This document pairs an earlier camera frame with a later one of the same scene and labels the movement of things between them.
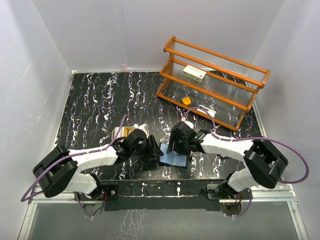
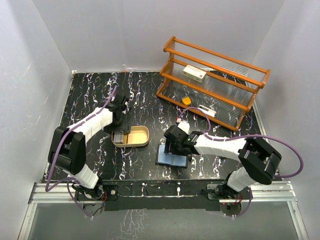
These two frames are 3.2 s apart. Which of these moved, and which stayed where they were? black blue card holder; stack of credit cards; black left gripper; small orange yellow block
Moved: black left gripper
Stayed: small orange yellow block; black blue card holder; stack of credit cards
